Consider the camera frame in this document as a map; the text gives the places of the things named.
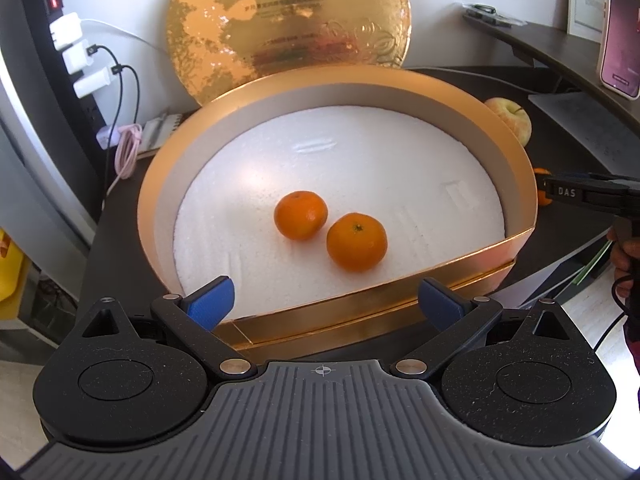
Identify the mandarin orange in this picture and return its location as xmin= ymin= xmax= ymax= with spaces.
xmin=534 ymin=168 xmax=552 ymax=207
xmin=273 ymin=191 xmax=329 ymax=242
xmin=326 ymin=212 xmax=388 ymax=273

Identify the yellow-red apple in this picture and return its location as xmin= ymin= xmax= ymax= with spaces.
xmin=484 ymin=98 xmax=533 ymax=148

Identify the gold round box lid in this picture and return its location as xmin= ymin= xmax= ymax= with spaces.
xmin=166 ymin=0 xmax=411 ymax=105

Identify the person right hand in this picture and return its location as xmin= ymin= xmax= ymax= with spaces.
xmin=608 ymin=228 xmax=640 ymax=281

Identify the smartphone pink screen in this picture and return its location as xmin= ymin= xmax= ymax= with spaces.
xmin=597 ymin=0 xmax=640 ymax=101

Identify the dark curved shelf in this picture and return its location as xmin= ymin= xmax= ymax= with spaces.
xmin=462 ymin=13 xmax=640 ymax=136

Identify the grey monitor back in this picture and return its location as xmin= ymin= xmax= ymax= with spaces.
xmin=1 ymin=63 xmax=96 ymax=301

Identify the spiral notebook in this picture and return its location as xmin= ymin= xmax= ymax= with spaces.
xmin=138 ymin=114 xmax=183 ymax=158

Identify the yellow plastic crate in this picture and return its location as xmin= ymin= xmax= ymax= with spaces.
xmin=0 ymin=230 xmax=24 ymax=301

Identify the clear tray with glasses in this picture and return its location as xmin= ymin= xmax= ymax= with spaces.
xmin=462 ymin=3 xmax=527 ymax=27

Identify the white bottom charger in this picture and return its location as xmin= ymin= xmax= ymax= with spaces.
xmin=73 ymin=66 xmax=114 ymax=99

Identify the white charger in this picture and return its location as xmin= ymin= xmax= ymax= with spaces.
xmin=73 ymin=66 xmax=114 ymax=99
xmin=49 ymin=12 xmax=84 ymax=51
xmin=62 ymin=39 xmax=93 ymax=75

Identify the white middle charger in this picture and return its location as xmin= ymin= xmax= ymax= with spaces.
xmin=62 ymin=39 xmax=93 ymax=75

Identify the white top charger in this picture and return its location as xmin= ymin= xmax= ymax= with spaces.
xmin=49 ymin=12 xmax=84 ymax=51

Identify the black power strip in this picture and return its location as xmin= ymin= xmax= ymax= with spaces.
xmin=17 ymin=0 xmax=122 ymax=162

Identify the green strap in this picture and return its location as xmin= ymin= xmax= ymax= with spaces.
xmin=572 ymin=238 xmax=614 ymax=286

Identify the pink coiled cable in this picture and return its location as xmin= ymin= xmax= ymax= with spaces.
xmin=102 ymin=122 xmax=146 ymax=201

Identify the black charger cable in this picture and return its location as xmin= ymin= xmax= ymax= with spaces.
xmin=86 ymin=44 xmax=142 ymax=196

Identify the white cable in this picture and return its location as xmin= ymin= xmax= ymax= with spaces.
xmin=78 ymin=17 xmax=172 ymax=60

